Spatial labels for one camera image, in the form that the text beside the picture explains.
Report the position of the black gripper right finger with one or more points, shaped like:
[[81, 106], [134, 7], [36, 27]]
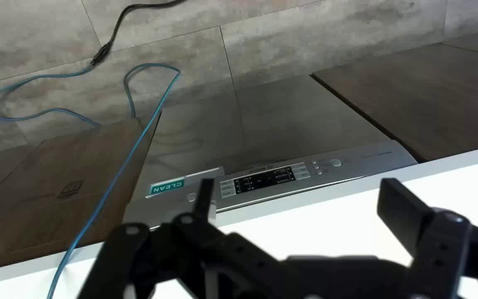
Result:
[[441, 242]]

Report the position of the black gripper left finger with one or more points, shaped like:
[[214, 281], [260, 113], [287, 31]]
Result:
[[205, 261]]

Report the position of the indicator magnet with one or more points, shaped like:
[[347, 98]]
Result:
[[164, 186]]

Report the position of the stainless steel dishwasher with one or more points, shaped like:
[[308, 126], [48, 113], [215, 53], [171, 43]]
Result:
[[257, 144]]

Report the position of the dark wood cabinet door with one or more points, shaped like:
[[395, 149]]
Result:
[[425, 98], [68, 188]]

